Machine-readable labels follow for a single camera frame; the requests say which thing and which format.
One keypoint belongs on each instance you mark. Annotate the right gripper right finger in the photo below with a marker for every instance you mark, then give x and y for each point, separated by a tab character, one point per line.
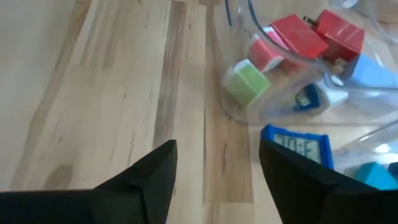
311	199

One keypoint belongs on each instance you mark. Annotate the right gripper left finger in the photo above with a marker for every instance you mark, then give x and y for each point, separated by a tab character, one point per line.
124	202

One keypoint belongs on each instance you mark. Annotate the teal rectangular block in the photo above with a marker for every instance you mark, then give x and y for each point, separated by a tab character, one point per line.
374	175

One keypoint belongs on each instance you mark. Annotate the red charger block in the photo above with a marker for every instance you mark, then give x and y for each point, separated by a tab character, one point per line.
298	35
340	34

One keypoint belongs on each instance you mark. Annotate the blue digital clock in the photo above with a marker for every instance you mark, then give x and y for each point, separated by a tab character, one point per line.
298	146

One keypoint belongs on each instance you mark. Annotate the green small charger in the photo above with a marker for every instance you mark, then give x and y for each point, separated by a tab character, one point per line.
247	82

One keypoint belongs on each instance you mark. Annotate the pale lavender USB charger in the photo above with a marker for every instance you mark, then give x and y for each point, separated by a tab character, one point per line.
373	74

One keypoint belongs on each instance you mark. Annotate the clear plastic bin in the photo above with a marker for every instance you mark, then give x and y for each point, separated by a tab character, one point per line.
351	149
236	112

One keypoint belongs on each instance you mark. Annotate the pink small charger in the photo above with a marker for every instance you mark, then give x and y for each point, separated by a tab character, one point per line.
264	54

